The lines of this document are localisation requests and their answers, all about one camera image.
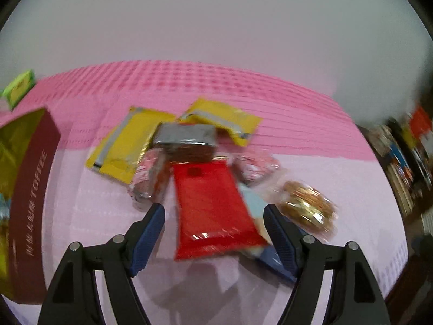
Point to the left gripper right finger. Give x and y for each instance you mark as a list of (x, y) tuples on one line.
[(355, 297)]

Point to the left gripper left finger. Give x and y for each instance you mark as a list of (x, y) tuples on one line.
[(72, 297)]

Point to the clear nut brittle packet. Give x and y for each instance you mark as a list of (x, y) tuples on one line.
[(307, 207)]

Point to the blue cracker packet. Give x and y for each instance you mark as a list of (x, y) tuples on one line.
[(266, 255)]

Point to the brown clear candy packet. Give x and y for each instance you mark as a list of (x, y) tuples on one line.
[(150, 181)]

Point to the red snack packet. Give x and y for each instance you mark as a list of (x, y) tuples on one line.
[(212, 216)]

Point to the pink white candy packet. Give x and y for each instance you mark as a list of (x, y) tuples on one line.
[(253, 166)]

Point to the silver brown snack packet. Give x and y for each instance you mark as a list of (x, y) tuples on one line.
[(186, 142)]

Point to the long yellow snack packet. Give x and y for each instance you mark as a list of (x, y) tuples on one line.
[(119, 153)]

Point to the dark wooden side cabinet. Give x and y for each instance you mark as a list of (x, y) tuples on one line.
[(411, 182)]

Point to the red toffee tin box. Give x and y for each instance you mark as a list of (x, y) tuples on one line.
[(28, 147)]

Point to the red paper bag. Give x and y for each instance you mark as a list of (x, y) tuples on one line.
[(420, 123)]

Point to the pink checkered tablecloth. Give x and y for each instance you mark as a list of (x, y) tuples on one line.
[(309, 133)]

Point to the small yellow snack packet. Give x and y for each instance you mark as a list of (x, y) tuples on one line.
[(239, 124)]

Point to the green tissue box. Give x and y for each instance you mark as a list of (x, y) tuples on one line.
[(17, 89)]

